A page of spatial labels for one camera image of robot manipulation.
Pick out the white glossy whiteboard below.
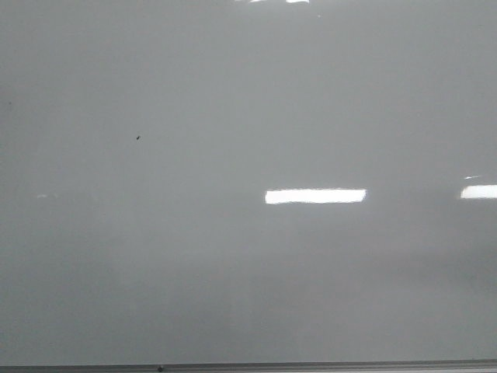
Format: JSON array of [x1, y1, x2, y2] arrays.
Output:
[[1, 1, 496, 365]]

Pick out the grey aluminium whiteboard frame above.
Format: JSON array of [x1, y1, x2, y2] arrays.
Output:
[[1, 359, 496, 372]]

